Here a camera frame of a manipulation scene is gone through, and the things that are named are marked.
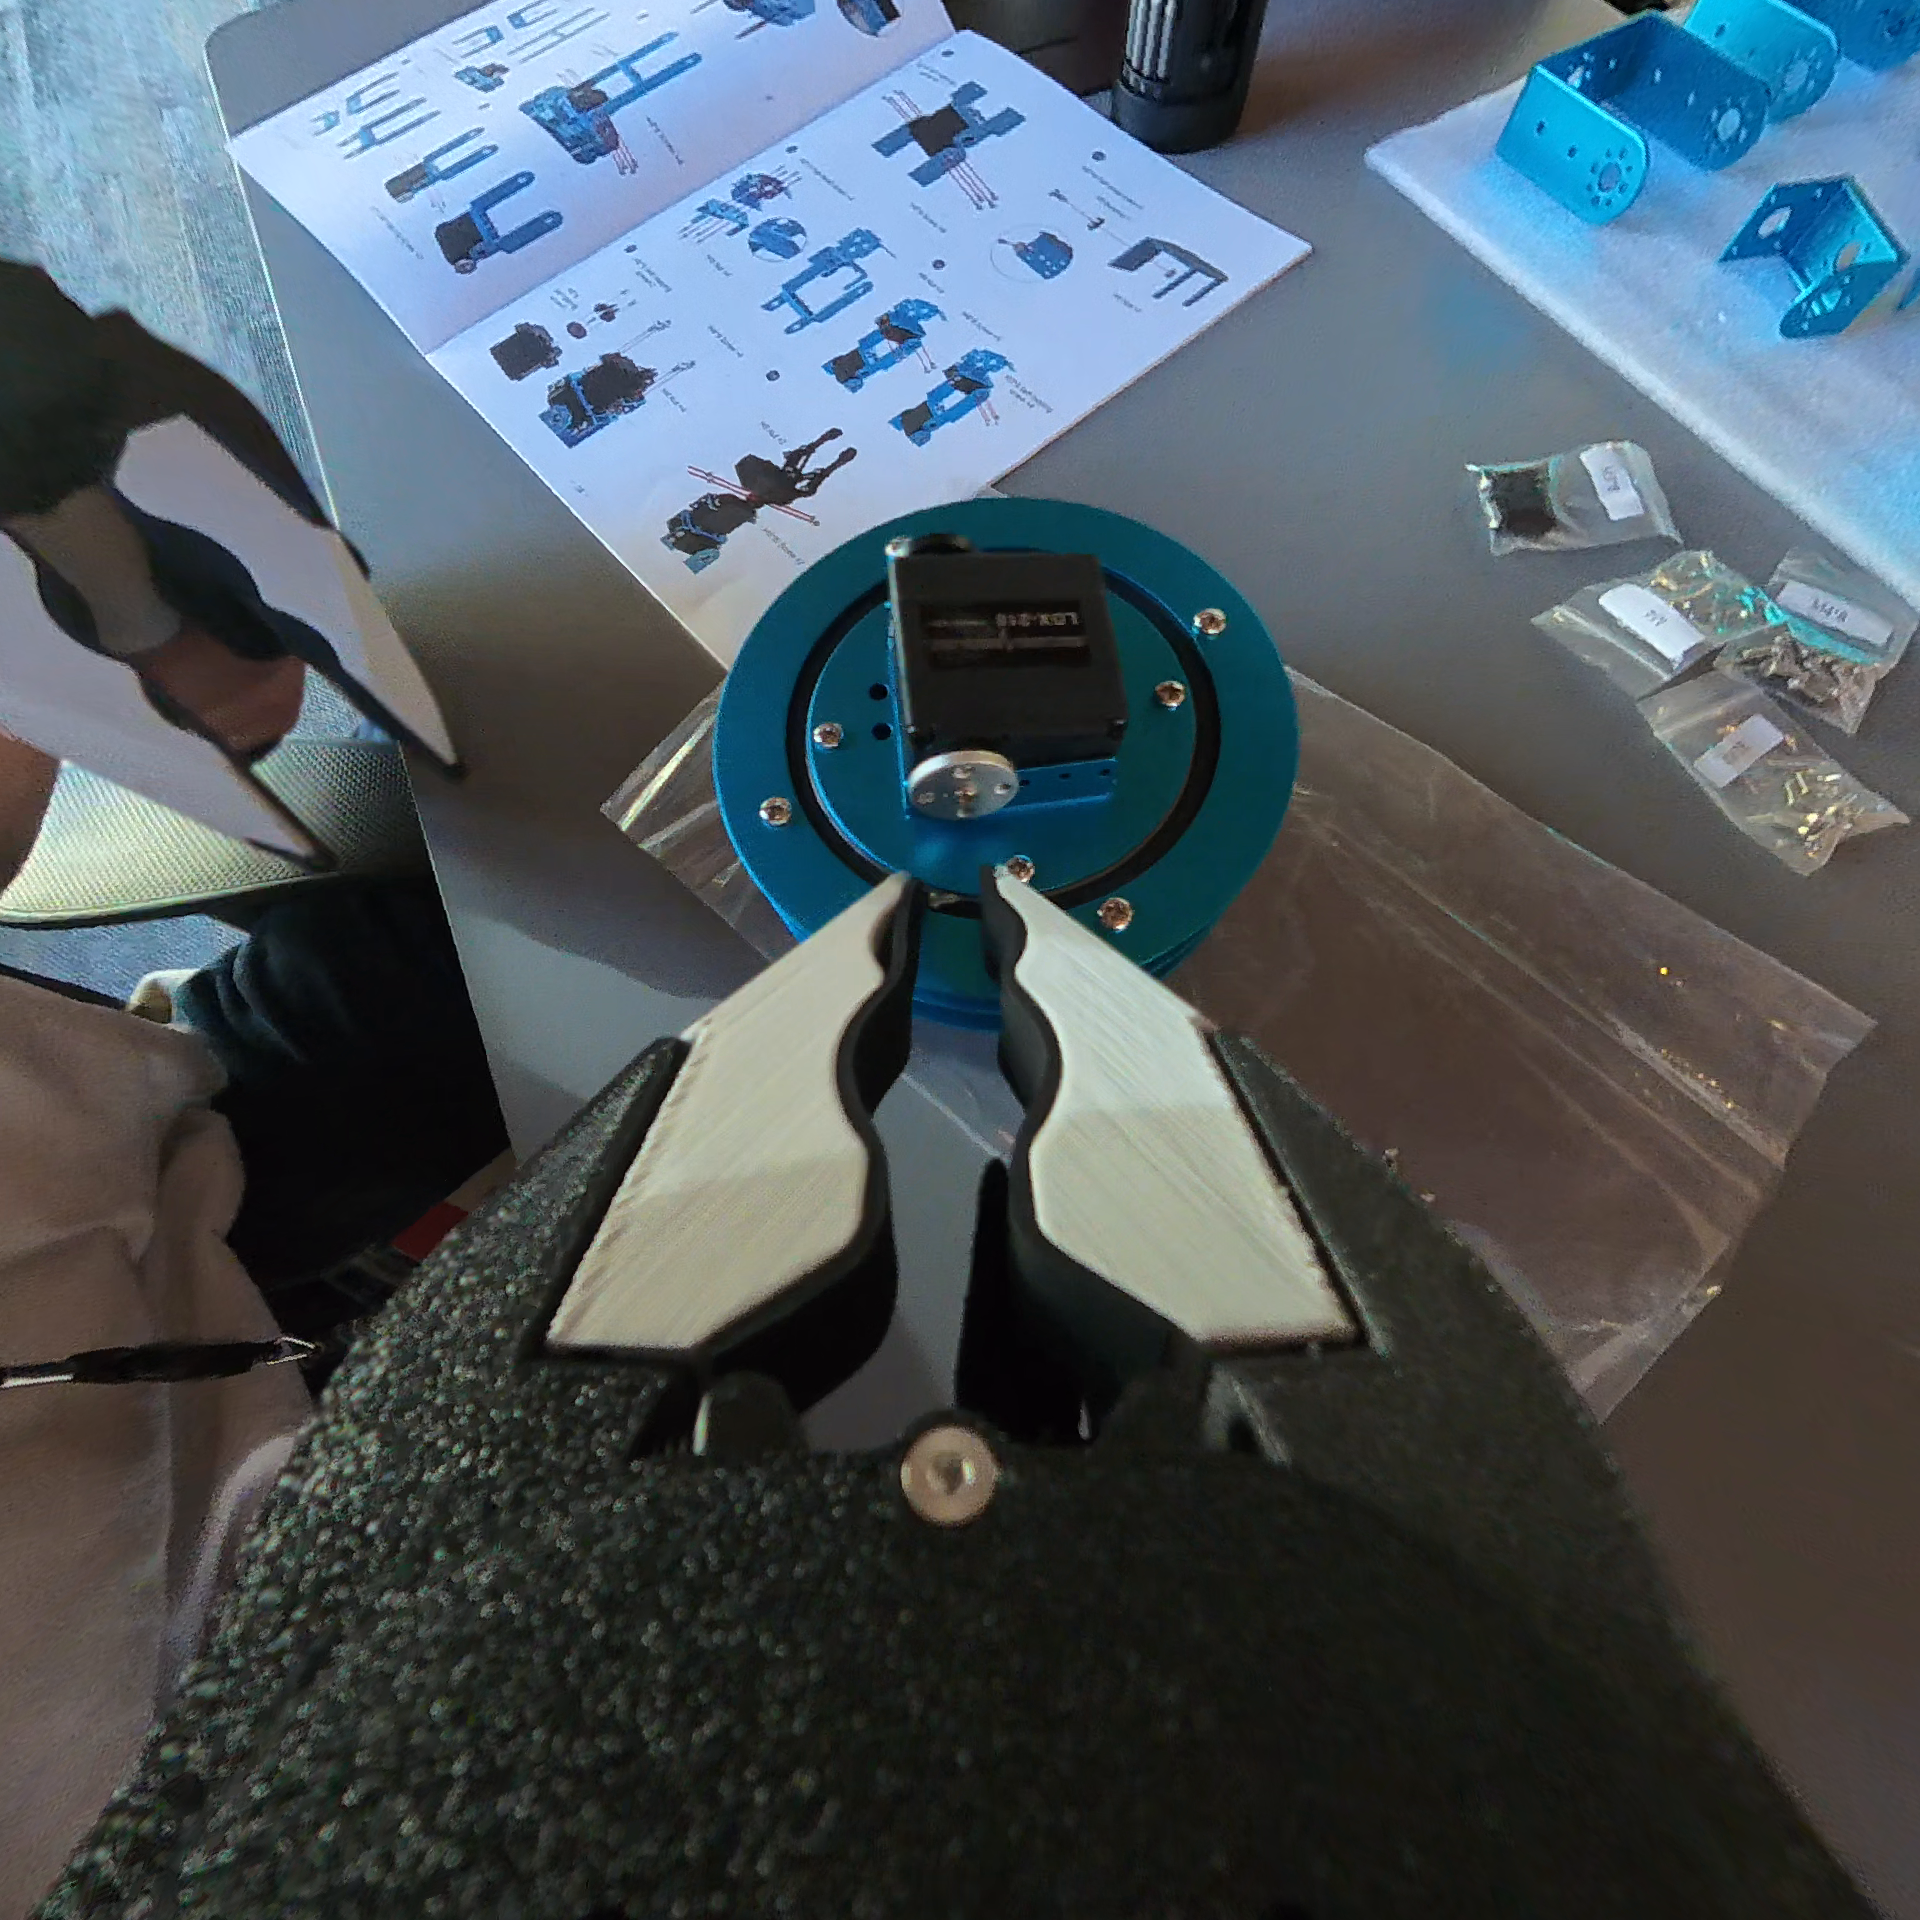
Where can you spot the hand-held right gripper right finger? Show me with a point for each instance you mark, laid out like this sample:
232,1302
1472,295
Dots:
1170,1184

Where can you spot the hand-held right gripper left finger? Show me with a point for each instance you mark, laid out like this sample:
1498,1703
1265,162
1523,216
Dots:
733,1200

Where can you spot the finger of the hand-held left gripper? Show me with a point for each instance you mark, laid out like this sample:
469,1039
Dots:
253,524
89,704

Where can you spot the blue round turntable base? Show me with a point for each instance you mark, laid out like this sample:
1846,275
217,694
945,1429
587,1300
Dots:
1229,750

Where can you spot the black servo motor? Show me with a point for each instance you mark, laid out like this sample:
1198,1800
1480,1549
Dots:
1003,661

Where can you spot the grey desk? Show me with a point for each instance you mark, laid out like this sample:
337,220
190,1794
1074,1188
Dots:
1349,375

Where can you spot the person's left hand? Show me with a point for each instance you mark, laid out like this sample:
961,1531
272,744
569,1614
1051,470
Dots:
225,699

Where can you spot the grey mesh chair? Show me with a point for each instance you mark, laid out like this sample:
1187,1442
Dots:
338,788

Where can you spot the large clear plastic bag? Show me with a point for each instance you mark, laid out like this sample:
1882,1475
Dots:
1499,1051

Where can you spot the person's dark pants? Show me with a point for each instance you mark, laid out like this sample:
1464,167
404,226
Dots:
360,1080

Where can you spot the person's white shirt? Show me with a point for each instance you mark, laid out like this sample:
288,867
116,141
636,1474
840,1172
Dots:
105,1200

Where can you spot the white assembly booklet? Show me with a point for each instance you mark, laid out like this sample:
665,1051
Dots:
750,375

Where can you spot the group of small screw bags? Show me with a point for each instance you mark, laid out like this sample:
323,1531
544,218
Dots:
1723,720

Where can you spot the black ribbed cylinder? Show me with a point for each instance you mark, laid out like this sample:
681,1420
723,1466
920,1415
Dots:
1194,77

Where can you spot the white foam sheet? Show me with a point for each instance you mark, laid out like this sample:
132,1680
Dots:
1469,182

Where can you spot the small blue angled bracket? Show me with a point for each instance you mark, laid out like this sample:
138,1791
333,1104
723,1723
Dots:
1800,226

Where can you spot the blue U-shaped bracket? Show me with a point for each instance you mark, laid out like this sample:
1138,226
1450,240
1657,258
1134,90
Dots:
1634,106
1769,38
1882,24

